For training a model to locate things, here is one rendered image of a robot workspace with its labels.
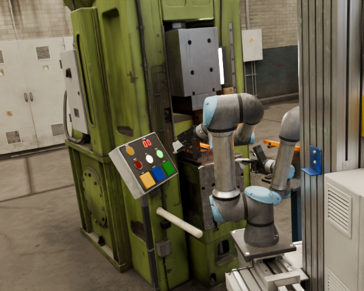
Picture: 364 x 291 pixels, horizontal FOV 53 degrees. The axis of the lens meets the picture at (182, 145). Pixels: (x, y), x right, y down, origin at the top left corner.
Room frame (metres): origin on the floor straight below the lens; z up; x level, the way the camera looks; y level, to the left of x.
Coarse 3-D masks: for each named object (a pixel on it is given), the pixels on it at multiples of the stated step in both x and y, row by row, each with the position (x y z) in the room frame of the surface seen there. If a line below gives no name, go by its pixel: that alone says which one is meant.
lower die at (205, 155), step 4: (176, 140) 2.68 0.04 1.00; (208, 144) 2.48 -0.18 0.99; (188, 148) 2.45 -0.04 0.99; (200, 148) 2.41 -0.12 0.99; (204, 148) 2.39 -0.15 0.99; (208, 148) 2.35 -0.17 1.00; (180, 152) 2.46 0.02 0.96; (184, 152) 2.42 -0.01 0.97; (188, 152) 2.38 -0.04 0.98; (192, 152) 2.36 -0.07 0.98; (200, 152) 2.34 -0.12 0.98; (204, 152) 2.33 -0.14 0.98; (208, 152) 2.35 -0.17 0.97; (212, 152) 2.37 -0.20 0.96; (184, 156) 2.42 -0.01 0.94; (188, 156) 2.38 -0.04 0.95; (192, 156) 2.34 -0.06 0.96; (204, 156) 2.33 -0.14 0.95; (208, 156) 2.35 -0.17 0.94; (212, 156) 2.37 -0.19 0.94; (196, 160) 2.30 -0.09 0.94; (200, 160) 2.31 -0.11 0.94; (204, 160) 2.33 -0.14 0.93; (208, 160) 2.35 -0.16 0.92
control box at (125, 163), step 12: (132, 144) 1.92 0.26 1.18; (144, 144) 1.98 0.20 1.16; (156, 144) 2.05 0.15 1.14; (120, 156) 1.82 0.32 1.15; (132, 156) 1.86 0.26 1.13; (144, 156) 1.93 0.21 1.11; (156, 156) 1.99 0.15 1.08; (168, 156) 2.06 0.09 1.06; (120, 168) 1.83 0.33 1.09; (132, 168) 1.81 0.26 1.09; (144, 168) 1.87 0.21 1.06; (132, 180) 1.79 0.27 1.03; (156, 180) 1.87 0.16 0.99; (132, 192) 1.80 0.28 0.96; (144, 192) 1.76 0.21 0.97
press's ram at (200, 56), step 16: (176, 32) 2.29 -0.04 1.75; (192, 32) 2.33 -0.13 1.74; (208, 32) 2.39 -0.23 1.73; (176, 48) 2.30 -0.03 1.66; (192, 48) 2.32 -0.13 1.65; (208, 48) 2.39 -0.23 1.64; (176, 64) 2.32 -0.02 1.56; (192, 64) 2.32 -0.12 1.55; (208, 64) 2.38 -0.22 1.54; (176, 80) 2.33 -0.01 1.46; (192, 80) 2.31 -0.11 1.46; (208, 80) 2.38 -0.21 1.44
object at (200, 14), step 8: (160, 0) 2.39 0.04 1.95; (168, 0) 2.42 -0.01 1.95; (176, 0) 2.46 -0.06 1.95; (184, 0) 2.49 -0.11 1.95; (192, 0) 2.52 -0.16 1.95; (200, 0) 2.56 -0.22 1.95; (208, 0) 2.59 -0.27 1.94; (168, 8) 2.41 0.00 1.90; (176, 8) 2.44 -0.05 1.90; (184, 8) 2.48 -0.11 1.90; (192, 8) 2.51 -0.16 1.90; (200, 8) 2.55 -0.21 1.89; (208, 8) 2.58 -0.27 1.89; (168, 16) 2.41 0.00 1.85; (176, 16) 2.44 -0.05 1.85; (184, 16) 2.47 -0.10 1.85; (192, 16) 2.51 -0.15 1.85; (200, 16) 2.54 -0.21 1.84; (208, 16) 2.58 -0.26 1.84
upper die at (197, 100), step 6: (174, 96) 2.46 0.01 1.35; (180, 96) 2.40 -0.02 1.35; (186, 96) 2.35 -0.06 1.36; (192, 96) 2.30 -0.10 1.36; (198, 96) 2.33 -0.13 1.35; (204, 96) 2.35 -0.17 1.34; (210, 96) 2.38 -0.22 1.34; (174, 102) 2.47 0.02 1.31; (180, 102) 2.41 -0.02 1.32; (186, 102) 2.35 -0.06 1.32; (192, 102) 2.30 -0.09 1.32; (198, 102) 2.33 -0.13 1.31; (174, 108) 2.47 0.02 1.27; (180, 108) 2.41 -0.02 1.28; (186, 108) 2.36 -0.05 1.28; (192, 108) 2.30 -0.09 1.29; (198, 108) 2.32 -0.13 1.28
